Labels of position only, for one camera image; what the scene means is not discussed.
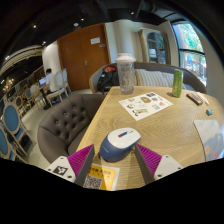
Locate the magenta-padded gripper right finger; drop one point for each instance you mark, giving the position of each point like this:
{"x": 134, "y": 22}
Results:
{"x": 150, "y": 160}

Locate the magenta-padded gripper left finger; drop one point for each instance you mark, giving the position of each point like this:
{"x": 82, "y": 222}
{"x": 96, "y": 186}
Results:
{"x": 81, "y": 160}

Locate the blue and white computer mouse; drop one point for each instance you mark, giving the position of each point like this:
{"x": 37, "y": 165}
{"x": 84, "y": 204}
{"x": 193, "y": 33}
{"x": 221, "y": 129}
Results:
{"x": 116, "y": 145}

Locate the pale sky print mouse pad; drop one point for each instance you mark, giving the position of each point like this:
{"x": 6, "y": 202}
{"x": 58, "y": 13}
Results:
{"x": 210, "y": 136}

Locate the yellow code sticker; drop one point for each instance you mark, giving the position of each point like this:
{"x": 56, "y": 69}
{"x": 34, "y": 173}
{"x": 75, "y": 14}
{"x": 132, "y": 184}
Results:
{"x": 105, "y": 176}

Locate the grey tufted armchair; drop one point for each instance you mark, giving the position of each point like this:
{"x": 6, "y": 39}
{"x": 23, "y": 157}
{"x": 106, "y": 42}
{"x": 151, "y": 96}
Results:
{"x": 63, "y": 123}

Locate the white sticker sheet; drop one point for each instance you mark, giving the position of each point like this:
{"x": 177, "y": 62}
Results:
{"x": 145, "y": 106}

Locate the black and red flat box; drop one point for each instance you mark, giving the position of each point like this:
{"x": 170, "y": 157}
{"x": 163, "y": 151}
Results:
{"x": 194, "y": 98}

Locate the small teal packet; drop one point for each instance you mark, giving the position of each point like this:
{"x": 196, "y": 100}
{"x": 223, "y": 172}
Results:
{"x": 209, "y": 112}

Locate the group of blue chairs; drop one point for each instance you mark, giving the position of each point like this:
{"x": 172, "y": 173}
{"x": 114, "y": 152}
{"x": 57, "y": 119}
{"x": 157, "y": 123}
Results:
{"x": 11, "y": 121}

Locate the green drink can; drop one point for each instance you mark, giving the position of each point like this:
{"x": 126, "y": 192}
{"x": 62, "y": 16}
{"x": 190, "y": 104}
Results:
{"x": 177, "y": 84}

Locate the striped cushion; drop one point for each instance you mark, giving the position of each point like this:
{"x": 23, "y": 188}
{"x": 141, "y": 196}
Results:
{"x": 150, "y": 78}
{"x": 168, "y": 80}

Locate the black and red backpack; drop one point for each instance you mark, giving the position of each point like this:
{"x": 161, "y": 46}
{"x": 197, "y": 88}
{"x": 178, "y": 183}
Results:
{"x": 108, "y": 78}

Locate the person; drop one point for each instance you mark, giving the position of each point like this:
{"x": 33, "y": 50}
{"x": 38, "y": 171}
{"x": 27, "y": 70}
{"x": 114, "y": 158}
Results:
{"x": 50, "y": 80}

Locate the open laptop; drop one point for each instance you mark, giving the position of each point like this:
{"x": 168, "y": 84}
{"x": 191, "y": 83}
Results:
{"x": 42, "y": 81}

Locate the clear shaker bottle white lid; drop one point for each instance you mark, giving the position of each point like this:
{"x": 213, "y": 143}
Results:
{"x": 126, "y": 75}

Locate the grey curved sofa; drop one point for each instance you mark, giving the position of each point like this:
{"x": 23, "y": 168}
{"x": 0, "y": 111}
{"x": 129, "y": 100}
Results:
{"x": 191, "y": 78}

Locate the brown wooden door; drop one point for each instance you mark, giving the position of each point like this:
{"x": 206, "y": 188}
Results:
{"x": 80, "y": 56}

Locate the glass door wooden cabinet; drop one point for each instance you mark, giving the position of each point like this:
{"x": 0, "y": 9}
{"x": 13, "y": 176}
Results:
{"x": 154, "y": 46}

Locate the black framed window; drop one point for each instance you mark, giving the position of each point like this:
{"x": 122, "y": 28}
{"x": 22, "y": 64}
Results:
{"x": 190, "y": 50}

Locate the white door sign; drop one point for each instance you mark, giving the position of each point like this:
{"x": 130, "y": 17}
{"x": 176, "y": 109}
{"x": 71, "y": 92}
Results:
{"x": 95, "y": 40}

